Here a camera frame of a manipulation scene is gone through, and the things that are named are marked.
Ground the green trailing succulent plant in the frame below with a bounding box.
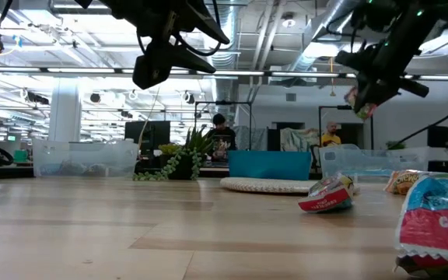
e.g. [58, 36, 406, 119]
[132, 126, 217, 182]

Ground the teal box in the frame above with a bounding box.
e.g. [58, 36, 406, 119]
[12, 149, 30, 163]

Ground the orange Chewy granola bar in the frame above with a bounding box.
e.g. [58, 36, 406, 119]
[383, 169, 433, 195]

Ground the white draped cloth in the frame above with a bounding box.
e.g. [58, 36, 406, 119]
[280, 128, 320, 152]

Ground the blue plastic bin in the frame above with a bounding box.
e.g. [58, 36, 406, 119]
[228, 150, 313, 180]

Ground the person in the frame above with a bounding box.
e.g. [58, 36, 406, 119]
[319, 121, 342, 148]
[206, 113, 237, 161]

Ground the round woven beige mat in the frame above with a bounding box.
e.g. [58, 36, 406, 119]
[219, 177, 361, 194]

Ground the white column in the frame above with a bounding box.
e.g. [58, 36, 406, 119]
[48, 79, 82, 143]

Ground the black plant pot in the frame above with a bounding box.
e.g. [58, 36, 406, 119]
[159, 154, 194, 180]

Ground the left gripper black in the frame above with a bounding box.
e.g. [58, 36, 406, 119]
[74, 0, 231, 90]

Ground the yellow-green leafy plant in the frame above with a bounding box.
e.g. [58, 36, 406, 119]
[158, 142, 182, 156]

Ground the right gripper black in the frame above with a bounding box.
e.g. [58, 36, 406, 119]
[334, 44, 430, 114]

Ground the red-ended granola bar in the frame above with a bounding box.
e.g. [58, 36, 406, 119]
[297, 173, 355, 214]

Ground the chocolate chip granola bar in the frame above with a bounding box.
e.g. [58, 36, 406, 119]
[393, 173, 448, 278]

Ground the long ceiling light strip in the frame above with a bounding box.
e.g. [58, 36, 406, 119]
[0, 66, 448, 82]

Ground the small black square box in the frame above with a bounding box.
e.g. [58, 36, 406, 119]
[427, 124, 448, 149]

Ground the silver ribbed air duct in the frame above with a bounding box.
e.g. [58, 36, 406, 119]
[204, 0, 241, 114]
[288, 0, 365, 75]

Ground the clear plastic bin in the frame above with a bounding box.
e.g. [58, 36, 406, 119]
[32, 138, 140, 178]
[319, 143, 430, 184]

